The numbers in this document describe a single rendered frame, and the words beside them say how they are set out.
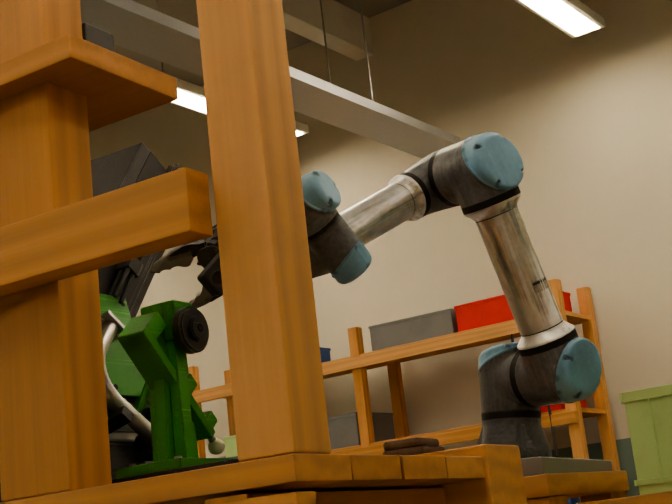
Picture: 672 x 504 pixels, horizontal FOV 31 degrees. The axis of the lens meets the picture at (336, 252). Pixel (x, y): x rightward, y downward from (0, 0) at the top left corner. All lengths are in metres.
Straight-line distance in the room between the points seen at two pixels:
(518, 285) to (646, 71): 5.81
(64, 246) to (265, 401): 0.39
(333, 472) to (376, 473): 0.11
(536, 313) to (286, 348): 0.84
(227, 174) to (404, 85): 7.27
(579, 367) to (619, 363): 5.48
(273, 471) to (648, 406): 0.75
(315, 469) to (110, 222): 0.45
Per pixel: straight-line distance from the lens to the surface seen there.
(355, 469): 1.67
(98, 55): 1.90
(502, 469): 2.07
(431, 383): 8.41
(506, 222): 2.29
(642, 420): 2.09
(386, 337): 7.94
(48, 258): 1.78
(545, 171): 8.18
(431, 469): 1.85
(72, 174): 1.92
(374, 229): 2.25
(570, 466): 2.36
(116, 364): 2.26
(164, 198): 1.65
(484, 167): 2.25
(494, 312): 7.55
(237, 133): 1.66
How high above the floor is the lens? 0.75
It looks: 14 degrees up
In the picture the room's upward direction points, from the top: 7 degrees counter-clockwise
